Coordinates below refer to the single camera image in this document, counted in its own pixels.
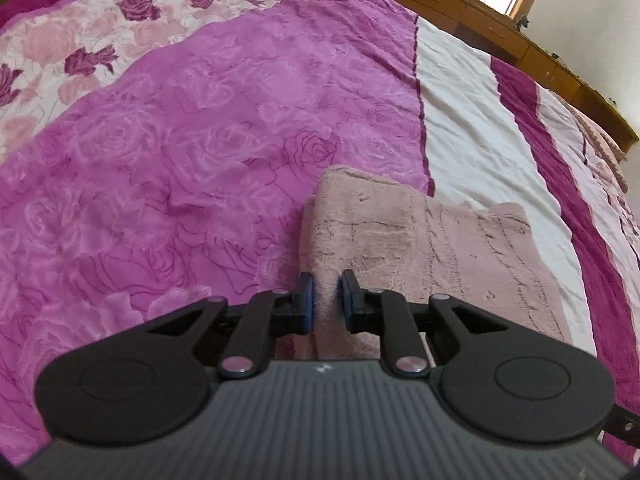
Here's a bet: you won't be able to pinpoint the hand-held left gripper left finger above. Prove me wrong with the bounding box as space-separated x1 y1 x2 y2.
127 271 317 381

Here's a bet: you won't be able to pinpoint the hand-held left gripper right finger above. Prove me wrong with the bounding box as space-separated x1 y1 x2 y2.
338 269 527 380

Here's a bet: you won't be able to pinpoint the pink cable-knit cardigan sweater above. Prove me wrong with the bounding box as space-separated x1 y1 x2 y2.
291 164 574 362

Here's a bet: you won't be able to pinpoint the purple floral patchwork blanket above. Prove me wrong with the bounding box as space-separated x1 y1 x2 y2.
0 0 640 467

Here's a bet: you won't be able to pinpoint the pink lace-edged pillow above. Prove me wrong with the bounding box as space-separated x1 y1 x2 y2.
564 102 632 193

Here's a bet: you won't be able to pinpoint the long wooden drawer cabinet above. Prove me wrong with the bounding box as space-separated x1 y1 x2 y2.
300 0 640 162

